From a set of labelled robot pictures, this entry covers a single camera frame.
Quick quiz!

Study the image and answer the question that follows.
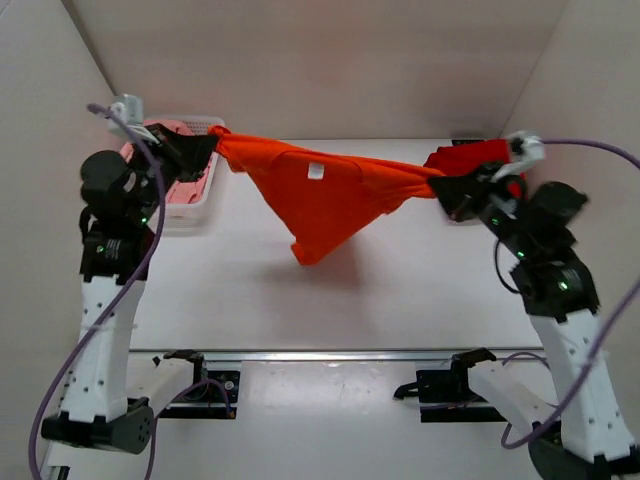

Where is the red folded t shirt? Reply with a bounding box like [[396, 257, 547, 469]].
[[424, 139, 510, 199]]

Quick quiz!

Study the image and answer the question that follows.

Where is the pink t shirt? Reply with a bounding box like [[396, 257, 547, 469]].
[[143, 115, 225, 206]]

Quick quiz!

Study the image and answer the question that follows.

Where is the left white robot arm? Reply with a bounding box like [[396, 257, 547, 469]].
[[39, 123, 218, 454]]

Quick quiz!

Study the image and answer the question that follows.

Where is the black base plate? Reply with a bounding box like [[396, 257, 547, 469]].
[[154, 349, 241, 420], [393, 348, 505, 423]]

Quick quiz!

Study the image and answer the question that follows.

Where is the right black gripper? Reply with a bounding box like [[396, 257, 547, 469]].
[[423, 159, 532, 254]]

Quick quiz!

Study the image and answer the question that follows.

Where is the purple cable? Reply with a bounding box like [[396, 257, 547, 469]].
[[27, 103, 236, 480], [418, 138, 640, 450]]

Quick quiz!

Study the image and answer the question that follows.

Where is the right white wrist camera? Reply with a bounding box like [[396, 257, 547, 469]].
[[491, 131, 545, 183]]

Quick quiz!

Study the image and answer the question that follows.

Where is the white plastic basket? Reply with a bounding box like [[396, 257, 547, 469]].
[[116, 122, 218, 229]]

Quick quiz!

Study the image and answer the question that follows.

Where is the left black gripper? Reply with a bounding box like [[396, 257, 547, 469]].
[[135, 109, 223, 207]]

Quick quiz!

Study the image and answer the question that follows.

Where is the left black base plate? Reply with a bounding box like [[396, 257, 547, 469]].
[[154, 349, 241, 420]]

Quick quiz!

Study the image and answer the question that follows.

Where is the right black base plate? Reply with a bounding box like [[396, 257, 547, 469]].
[[393, 348, 505, 423]]

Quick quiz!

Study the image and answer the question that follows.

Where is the orange t shirt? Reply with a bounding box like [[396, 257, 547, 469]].
[[208, 126, 444, 266]]

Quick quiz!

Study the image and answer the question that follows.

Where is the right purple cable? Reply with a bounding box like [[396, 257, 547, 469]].
[[418, 138, 640, 450]]

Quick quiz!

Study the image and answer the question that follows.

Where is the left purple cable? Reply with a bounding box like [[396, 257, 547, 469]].
[[27, 103, 236, 480]]

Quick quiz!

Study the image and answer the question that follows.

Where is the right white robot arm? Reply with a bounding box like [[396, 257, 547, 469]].
[[428, 164, 639, 479]]

